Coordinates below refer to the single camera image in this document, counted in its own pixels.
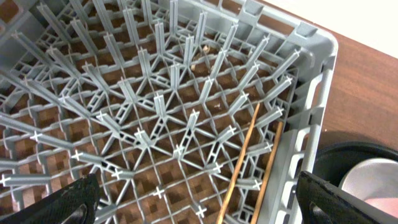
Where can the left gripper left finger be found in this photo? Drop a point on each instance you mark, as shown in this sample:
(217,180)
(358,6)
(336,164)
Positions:
(75,203)

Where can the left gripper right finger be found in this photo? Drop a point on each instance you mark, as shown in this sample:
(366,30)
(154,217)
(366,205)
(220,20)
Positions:
(322,202)

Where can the pink cup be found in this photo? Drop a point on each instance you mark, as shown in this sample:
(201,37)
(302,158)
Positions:
(387,205)

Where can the grey dishwasher rack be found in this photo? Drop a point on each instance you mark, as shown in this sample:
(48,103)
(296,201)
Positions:
(155,99)

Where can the round black tray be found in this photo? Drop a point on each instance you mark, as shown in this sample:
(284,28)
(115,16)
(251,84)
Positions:
(334,161)

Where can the grey round plate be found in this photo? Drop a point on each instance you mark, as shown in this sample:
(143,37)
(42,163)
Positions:
(372,178)

